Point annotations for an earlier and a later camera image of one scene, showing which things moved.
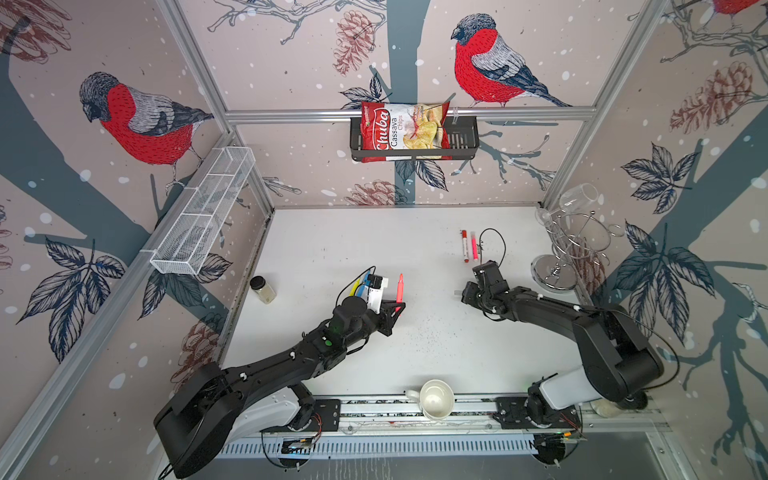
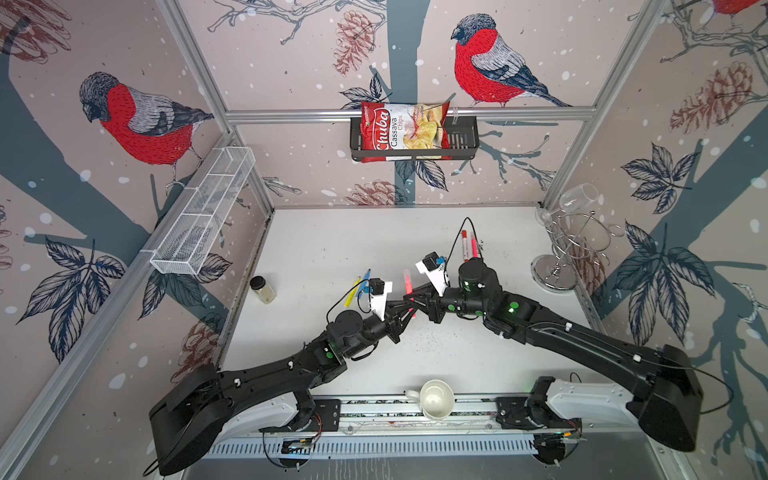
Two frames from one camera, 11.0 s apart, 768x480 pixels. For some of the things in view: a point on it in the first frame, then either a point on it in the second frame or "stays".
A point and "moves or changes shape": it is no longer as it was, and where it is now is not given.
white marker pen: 465,245 stays
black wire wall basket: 464,144 stays
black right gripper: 467,293 to 432,306
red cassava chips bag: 393,126 stays
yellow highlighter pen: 352,290 stays
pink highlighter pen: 400,288 moves or changes shape
